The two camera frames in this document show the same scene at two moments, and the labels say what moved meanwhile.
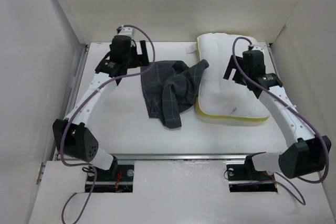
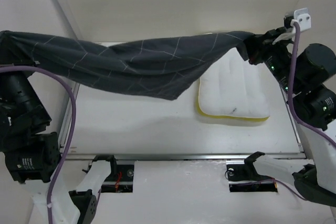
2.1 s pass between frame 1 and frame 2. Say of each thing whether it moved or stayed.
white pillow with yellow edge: stayed
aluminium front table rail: stayed
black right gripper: moved
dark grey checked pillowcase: moved
